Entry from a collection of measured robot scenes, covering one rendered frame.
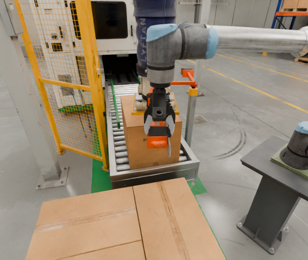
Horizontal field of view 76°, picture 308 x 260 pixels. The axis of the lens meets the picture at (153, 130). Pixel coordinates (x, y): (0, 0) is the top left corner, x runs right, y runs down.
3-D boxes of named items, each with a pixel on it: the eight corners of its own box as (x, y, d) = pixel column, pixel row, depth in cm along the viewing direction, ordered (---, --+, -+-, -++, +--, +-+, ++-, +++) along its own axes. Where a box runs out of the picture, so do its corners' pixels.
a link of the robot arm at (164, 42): (183, 24, 54) (147, 25, 53) (180, 70, 61) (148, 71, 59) (175, 22, 62) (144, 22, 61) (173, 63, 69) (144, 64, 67)
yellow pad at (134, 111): (134, 94, 147) (134, 88, 144) (148, 94, 147) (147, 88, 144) (131, 115, 118) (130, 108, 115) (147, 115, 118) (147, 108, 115)
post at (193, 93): (181, 165, 240) (189, 86, 188) (186, 165, 241) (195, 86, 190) (183, 169, 234) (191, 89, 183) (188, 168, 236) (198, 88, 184)
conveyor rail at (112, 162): (106, 92, 346) (104, 81, 336) (108, 91, 347) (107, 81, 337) (112, 192, 154) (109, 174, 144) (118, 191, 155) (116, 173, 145)
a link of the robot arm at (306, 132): (303, 139, 131) (314, 117, 121) (325, 156, 117) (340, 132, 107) (282, 142, 130) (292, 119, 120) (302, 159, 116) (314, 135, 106)
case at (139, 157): (123, 131, 204) (120, 95, 183) (160, 127, 211) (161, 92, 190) (130, 171, 154) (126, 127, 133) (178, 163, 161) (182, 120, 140)
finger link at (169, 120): (177, 126, 79) (169, 107, 75) (179, 134, 74) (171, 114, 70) (170, 129, 80) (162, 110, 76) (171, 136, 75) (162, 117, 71)
